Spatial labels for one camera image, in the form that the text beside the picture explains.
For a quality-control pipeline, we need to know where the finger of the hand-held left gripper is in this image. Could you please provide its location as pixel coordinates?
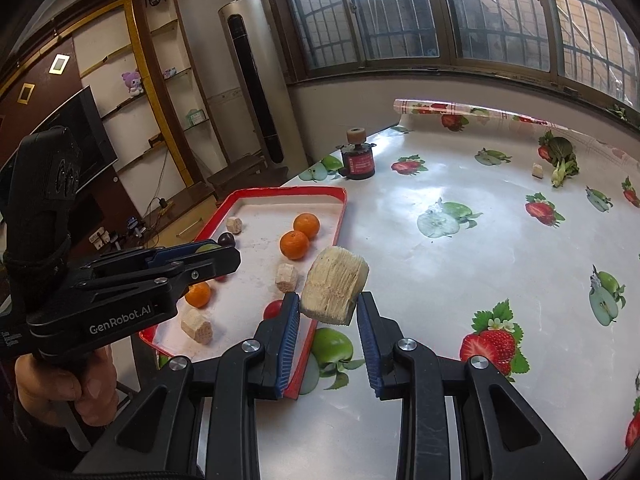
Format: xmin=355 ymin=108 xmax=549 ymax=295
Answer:
xmin=94 ymin=246 xmax=242 ymax=311
xmin=82 ymin=244 xmax=200 ymax=281

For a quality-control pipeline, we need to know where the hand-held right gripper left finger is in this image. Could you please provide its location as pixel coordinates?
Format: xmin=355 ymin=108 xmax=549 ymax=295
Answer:
xmin=87 ymin=291 xmax=302 ymax=480

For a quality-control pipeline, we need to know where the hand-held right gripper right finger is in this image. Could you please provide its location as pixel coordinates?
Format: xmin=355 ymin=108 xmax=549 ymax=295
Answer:
xmin=356 ymin=291 xmax=588 ymax=480

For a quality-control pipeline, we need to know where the small orange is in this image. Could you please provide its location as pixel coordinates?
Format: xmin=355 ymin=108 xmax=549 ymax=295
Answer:
xmin=292 ymin=213 xmax=321 ymax=241
xmin=184 ymin=281 xmax=212 ymax=309

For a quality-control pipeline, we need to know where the medium sugarcane piece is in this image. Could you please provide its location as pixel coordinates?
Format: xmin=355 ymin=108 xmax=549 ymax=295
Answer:
xmin=275 ymin=263 xmax=299 ymax=292

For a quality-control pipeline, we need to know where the red rimmed white tray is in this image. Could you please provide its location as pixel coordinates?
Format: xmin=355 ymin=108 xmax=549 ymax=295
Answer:
xmin=139 ymin=186 xmax=349 ymax=401

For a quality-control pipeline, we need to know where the large sugarcane piece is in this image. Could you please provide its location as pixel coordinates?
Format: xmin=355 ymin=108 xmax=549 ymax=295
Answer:
xmin=299 ymin=246 xmax=371 ymax=327

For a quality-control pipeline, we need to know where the large orange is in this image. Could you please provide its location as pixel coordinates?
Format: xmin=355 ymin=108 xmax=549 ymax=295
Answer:
xmin=279 ymin=230 xmax=310 ymax=261

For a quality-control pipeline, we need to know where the person's left forearm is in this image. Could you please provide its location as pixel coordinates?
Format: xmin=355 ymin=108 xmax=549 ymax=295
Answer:
xmin=0 ymin=395 xmax=96 ymax=480

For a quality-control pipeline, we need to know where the person's left hand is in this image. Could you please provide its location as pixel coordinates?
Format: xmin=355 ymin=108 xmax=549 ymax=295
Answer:
xmin=14 ymin=346 xmax=119 ymax=427

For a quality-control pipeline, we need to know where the black television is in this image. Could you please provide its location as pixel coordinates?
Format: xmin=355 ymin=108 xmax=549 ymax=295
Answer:
xmin=42 ymin=85 xmax=119 ymax=193

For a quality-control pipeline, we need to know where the low wooden bench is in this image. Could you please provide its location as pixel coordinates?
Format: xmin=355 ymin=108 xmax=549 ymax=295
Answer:
xmin=206 ymin=155 xmax=268 ymax=201

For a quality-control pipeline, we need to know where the dark jar with red label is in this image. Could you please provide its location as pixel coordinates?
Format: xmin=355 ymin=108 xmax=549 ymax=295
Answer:
xmin=340 ymin=141 xmax=376 ymax=181

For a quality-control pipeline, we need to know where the tower air conditioner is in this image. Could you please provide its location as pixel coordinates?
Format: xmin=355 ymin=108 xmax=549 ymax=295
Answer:
xmin=217 ymin=0 xmax=296 ymax=168

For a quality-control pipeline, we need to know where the green bok choy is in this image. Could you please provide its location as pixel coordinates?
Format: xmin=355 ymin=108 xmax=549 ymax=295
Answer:
xmin=542 ymin=131 xmax=581 ymax=188

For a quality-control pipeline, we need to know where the barred window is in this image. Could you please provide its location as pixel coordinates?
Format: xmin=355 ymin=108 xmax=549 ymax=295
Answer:
xmin=260 ymin=0 xmax=640 ymax=111

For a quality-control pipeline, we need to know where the white wall shelf unit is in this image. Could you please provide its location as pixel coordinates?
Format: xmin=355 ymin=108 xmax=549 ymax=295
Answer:
xmin=70 ymin=0 xmax=221 ymax=196

